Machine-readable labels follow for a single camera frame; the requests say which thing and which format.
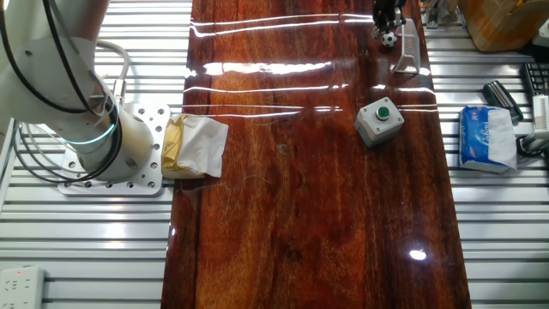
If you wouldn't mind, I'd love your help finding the blue tissue pack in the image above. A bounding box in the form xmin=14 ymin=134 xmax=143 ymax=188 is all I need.
xmin=457 ymin=105 xmax=519 ymax=174

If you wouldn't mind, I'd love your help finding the black keyboard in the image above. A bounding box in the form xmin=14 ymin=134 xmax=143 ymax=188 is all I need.
xmin=522 ymin=62 xmax=549 ymax=96

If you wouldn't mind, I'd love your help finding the white power strip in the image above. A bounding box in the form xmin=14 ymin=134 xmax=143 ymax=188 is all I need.
xmin=0 ymin=265 xmax=46 ymax=309

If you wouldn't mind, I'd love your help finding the grey metal clamp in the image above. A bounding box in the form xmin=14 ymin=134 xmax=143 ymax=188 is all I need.
xmin=422 ymin=0 xmax=458 ymax=29

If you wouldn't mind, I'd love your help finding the white box with green button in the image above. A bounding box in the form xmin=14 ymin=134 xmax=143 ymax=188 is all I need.
xmin=353 ymin=96 xmax=406 ymax=148

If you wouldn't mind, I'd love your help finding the gold tissue pack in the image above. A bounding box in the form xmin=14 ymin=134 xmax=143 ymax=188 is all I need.
xmin=161 ymin=113 xmax=230 ymax=180

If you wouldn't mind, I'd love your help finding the thick grey base cable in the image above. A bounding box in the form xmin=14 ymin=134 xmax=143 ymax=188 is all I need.
xmin=96 ymin=39 xmax=132 ymax=106

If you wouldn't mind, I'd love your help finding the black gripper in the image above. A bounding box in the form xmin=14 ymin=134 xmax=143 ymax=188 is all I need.
xmin=371 ymin=0 xmax=407 ymax=39

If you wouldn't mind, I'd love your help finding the grey camera with black cables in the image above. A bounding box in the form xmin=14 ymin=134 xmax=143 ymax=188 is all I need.
xmin=516 ymin=128 xmax=549 ymax=159

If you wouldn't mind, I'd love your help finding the black green hand tool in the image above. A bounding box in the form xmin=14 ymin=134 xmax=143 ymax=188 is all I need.
xmin=482 ymin=80 xmax=524 ymax=125

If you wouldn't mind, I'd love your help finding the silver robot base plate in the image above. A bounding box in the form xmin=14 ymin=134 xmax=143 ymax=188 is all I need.
xmin=57 ymin=102 xmax=172 ymax=197

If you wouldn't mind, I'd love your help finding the white plastic object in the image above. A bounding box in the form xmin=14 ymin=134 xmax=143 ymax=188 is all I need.
xmin=531 ymin=19 xmax=549 ymax=48

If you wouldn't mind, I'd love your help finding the brown cardboard box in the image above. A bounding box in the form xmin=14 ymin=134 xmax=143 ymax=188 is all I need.
xmin=456 ymin=0 xmax=549 ymax=53

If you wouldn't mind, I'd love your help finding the black base cable loop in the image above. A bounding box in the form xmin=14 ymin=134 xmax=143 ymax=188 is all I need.
xmin=0 ymin=0 xmax=124 ymax=185

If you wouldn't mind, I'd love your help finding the red-brown wooden board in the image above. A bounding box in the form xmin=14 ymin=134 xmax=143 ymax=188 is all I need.
xmin=160 ymin=0 xmax=473 ymax=309

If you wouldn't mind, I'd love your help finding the white mesh mini goal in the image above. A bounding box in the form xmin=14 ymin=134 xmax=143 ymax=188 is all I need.
xmin=393 ymin=19 xmax=421 ymax=76

